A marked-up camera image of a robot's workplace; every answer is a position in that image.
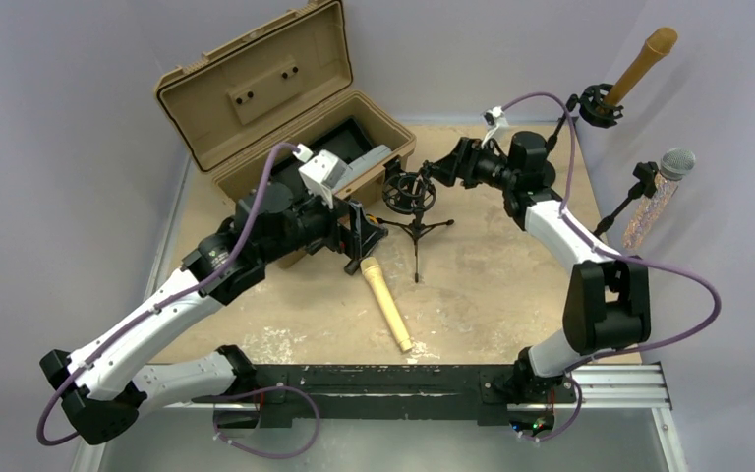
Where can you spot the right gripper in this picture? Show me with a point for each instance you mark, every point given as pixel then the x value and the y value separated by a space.
pixel 458 160

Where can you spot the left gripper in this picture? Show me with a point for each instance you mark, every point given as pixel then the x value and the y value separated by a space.
pixel 354 228

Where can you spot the cream microphone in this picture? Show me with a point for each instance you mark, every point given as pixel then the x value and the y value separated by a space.
pixel 372 272

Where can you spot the black tripod microphone stand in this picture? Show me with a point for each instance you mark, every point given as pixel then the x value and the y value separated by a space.
pixel 411 193

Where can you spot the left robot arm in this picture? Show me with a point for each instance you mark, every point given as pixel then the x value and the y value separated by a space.
pixel 105 386

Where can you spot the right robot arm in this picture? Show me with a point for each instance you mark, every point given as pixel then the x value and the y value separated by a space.
pixel 607 306

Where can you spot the black round base stand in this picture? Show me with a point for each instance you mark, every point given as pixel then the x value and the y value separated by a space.
pixel 596 106

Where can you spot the black stand for silver microphone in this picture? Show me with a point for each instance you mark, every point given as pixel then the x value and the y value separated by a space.
pixel 645 173

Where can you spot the silver glitter microphone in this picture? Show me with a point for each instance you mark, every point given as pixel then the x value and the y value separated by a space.
pixel 675 164

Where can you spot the brown microphone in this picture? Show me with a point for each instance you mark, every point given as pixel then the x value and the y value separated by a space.
pixel 655 47

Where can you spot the grey plastic case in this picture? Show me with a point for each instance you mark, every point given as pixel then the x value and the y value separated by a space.
pixel 362 165

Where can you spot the black toolbox tray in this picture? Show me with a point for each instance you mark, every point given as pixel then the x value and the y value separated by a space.
pixel 348 140

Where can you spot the tan plastic toolbox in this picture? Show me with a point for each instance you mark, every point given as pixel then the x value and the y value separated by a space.
pixel 289 80

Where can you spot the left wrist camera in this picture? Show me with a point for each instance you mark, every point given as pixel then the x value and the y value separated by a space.
pixel 320 175

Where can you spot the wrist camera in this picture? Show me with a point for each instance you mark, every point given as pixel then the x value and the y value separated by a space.
pixel 320 175
pixel 496 122

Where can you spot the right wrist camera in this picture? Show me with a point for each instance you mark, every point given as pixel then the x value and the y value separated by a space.
pixel 496 122

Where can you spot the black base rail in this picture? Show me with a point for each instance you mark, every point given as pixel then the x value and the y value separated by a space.
pixel 489 395

